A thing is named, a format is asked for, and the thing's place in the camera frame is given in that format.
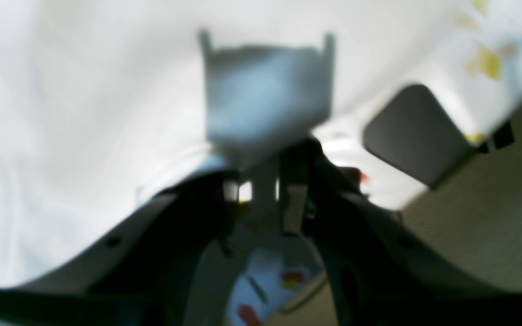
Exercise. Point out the terrazzo patterned tablecloth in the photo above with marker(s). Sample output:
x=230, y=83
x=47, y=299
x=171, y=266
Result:
x=467, y=52

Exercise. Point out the black table clamp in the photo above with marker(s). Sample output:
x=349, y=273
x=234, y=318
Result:
x=414, y=134

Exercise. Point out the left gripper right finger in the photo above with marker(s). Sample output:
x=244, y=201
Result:
x=380, y=274

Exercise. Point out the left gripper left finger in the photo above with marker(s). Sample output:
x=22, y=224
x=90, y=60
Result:
x=140, y=272

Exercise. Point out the white printed T-shirt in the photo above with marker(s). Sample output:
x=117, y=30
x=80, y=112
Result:
x=96, y=96

